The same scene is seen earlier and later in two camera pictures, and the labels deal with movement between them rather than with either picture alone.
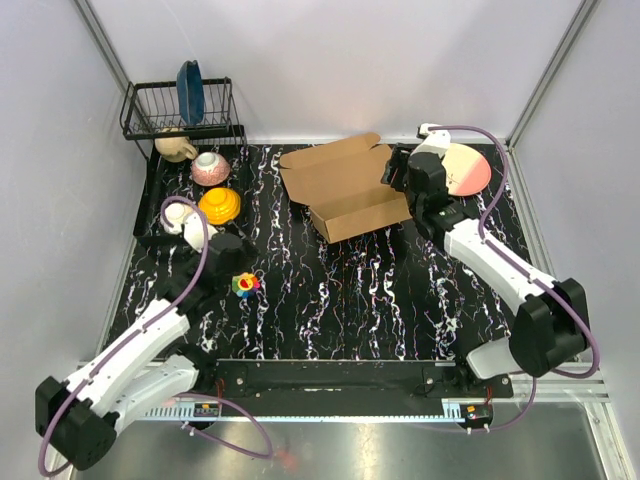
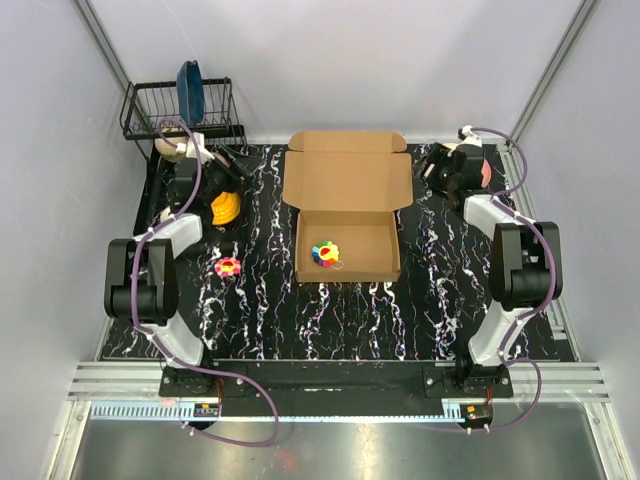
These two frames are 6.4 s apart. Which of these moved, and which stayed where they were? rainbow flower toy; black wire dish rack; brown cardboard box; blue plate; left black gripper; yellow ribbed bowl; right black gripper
Moved: right black gripper; brown cardboard box; left black gripper; rainbow flower toy
Stayed: blue plate; black wire dish rack; yellow ribbed bowl
